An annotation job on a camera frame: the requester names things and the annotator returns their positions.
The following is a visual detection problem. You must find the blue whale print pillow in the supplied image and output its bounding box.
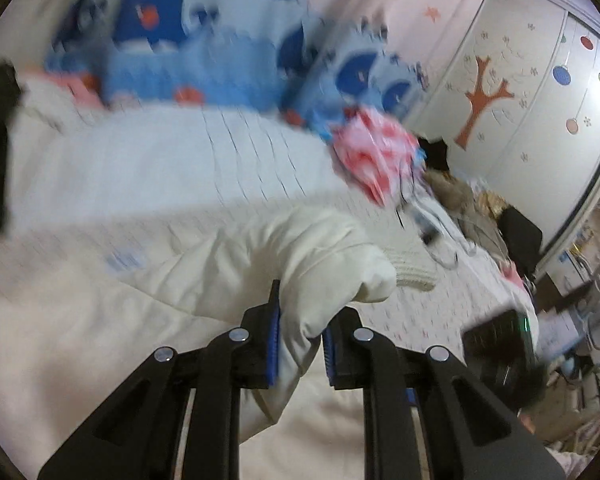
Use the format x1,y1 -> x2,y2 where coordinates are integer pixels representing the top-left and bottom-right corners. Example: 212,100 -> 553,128
280,20 -> 431,131

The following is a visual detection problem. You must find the black bag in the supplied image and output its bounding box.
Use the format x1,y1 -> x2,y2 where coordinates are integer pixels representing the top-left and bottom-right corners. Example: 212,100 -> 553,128
500,207 -> 543,273

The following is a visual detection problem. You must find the cream puffer jacket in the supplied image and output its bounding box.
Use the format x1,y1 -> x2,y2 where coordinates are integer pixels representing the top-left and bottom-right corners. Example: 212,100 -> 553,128
0,205 -> 397,480

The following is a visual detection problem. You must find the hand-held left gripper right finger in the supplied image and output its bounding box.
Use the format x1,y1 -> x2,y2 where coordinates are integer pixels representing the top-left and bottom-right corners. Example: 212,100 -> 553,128
321,305 -> 566,480

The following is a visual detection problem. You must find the blue whale print quilt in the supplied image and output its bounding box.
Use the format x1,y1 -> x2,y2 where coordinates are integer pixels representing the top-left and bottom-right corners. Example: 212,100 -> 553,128
45,0 -> 331,111

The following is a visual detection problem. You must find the beige cloth heap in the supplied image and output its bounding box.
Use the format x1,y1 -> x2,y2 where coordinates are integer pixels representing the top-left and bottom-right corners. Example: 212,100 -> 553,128
425,170 -> 506,261

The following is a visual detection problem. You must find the white quilted blanket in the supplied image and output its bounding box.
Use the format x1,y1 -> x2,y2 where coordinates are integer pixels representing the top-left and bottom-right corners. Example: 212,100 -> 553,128
5,77 -> 361,233

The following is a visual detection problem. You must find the white ribbed knit cloth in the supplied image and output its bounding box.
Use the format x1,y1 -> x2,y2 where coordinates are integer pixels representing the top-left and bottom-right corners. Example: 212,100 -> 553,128
380,240 -> 438,293

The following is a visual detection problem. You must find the pink striped cloth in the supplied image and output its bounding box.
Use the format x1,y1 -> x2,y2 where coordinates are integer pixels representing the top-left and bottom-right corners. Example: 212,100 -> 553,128
45,72 -> 106,107

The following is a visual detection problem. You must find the pink and white cloth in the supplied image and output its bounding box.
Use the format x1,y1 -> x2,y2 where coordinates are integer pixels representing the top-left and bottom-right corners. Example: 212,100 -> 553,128
330,107 -> 423,206

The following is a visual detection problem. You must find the white wardrobe with tree decal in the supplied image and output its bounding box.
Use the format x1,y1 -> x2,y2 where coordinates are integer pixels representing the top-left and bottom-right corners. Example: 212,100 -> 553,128
405,0 -> 600,271

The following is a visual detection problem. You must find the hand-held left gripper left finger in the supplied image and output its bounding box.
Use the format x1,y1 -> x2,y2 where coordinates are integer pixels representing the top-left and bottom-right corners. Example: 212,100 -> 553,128
36,279 -> 282,480

